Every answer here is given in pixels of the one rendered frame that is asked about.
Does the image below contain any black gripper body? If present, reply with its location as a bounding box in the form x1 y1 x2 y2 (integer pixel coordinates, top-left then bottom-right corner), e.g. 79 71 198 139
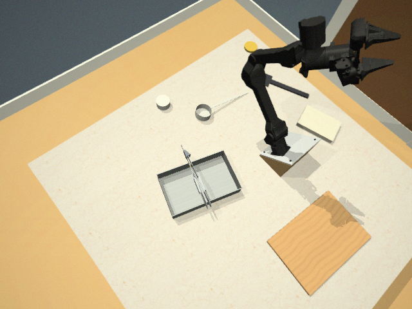
325 17 366 85

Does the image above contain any dark grey spatula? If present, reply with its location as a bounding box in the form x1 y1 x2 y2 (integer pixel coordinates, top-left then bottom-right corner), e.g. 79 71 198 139
265 74 309 99

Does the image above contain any yellow round disc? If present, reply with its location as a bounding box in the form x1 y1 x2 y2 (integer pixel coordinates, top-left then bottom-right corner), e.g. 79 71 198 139
244 41 257 53

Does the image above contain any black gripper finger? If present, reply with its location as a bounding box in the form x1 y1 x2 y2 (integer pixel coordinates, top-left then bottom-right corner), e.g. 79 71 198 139
364 21 400 50
361 57 394 81

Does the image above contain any white cylinder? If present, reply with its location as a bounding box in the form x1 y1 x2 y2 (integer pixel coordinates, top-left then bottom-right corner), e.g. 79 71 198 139
156 95 170 111

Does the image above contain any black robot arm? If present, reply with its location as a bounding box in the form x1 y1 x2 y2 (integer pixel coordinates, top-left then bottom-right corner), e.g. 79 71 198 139
241 15 357 156

